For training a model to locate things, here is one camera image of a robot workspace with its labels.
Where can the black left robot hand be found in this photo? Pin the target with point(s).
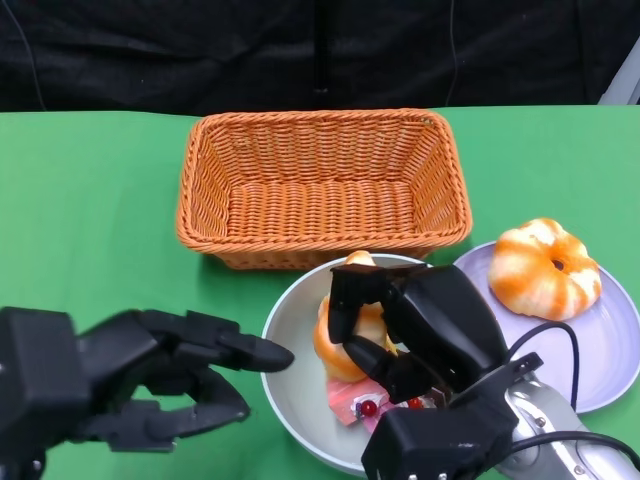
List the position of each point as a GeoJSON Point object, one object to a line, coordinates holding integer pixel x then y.
{"type": "Point", "coordinates": [150, 345]}

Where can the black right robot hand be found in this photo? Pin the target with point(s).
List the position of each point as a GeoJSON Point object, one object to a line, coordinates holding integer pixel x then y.
{"type": "Point", "coordinates": [440, 320]}

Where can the yellow layered cake slice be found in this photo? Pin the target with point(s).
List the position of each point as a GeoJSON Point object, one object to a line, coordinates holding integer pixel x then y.
{"type": "Point", "coordinates": [391, 345]}

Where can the chocolate brown layered cake slice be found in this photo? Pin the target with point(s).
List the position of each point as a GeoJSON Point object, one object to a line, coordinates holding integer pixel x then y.
{"type": "Point", "coordinates": [439, 397]}

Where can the magenta pink layered cake slice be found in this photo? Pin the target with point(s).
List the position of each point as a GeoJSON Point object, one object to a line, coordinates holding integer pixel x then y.
{"type": "Point", "coordinates": [375, 420]}

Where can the salmon pink layered cake slice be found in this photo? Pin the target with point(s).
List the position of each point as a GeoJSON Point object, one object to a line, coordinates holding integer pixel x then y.
{"type": "Point", "coordinates": [345, 397]}

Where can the pale green bowl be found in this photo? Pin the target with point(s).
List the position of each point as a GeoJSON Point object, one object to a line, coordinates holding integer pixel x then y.
{"type": "Point", "coordinates": [295, 360]}

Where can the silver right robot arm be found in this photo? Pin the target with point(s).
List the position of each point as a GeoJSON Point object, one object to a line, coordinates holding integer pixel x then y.
{"type": "Point", "coordinates": [540, 415]}

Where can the orange wicker basket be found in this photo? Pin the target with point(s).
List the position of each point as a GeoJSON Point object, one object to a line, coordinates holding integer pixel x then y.
{"type": "Point", "coordinates": [320, 200]}

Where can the lavender round plate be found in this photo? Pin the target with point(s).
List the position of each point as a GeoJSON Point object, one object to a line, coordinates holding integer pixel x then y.
{"type": "Point", "coordinates": [610, 350]}

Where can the green tablecloth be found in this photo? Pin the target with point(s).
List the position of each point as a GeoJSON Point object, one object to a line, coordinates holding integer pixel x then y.
{"type": "Point", "coordinates": [100, 200]}

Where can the black backdrop curtain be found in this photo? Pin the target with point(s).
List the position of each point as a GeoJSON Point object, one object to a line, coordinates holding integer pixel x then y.
{"type": "Point", "coordinates": [150, 55]}

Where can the black vertical pole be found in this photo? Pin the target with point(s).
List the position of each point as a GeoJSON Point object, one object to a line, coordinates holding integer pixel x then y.
{"type": "Point", "coordinates": [322, 50]}

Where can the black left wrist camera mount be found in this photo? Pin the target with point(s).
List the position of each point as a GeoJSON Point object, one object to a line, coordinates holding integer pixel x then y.
{"type": "Point", "coordinates": [35, 370]}

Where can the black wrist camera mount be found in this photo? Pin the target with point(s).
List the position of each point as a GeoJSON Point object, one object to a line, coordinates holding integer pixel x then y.
{"type": "Point", "coordinates": [35, 370]}
{"type": "Point", "coordinates": [435, 440]}

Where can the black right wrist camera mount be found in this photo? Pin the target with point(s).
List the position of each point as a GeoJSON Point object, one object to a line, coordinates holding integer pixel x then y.
{"type": "Point", "coordinates": [435, 440]}

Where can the white metal frame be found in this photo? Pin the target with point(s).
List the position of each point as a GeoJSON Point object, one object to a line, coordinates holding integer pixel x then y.
{"type": "Point", "coordinates": [625, 75]}

